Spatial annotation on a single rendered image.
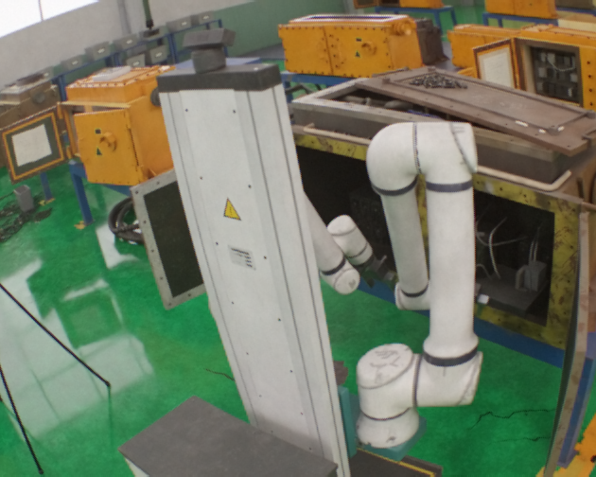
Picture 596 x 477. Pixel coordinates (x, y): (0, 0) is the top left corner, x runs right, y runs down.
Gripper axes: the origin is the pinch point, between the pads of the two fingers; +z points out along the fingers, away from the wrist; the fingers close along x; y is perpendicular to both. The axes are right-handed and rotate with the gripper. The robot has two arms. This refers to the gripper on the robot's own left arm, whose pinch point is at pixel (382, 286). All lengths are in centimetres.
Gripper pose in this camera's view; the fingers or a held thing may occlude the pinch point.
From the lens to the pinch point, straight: 227.4
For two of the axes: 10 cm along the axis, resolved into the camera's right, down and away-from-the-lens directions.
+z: 5.3, 6.7, 5.2
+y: 6.0, -7.3, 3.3
